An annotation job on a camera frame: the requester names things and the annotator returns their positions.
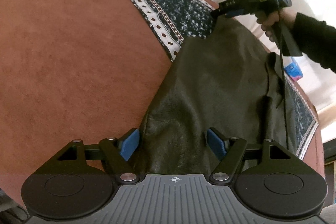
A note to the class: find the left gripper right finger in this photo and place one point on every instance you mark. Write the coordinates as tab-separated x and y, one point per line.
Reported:
233	152

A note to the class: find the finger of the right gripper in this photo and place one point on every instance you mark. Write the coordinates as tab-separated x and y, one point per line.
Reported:
230	13
233	4

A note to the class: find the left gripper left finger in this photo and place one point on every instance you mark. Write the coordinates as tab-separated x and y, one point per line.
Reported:
113	154

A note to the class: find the dark olive garment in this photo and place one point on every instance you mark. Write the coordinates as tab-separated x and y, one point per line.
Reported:
227	81

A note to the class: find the black sleeved right forearm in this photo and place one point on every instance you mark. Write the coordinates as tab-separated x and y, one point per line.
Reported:
316	39

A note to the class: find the person's right hand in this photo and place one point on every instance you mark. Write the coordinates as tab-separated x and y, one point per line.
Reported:
286	15

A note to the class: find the navy patterned cloth mat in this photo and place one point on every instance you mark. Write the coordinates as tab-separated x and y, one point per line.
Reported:
172	21

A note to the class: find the blue white tissue pack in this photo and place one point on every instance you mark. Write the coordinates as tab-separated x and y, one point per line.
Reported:
293	71

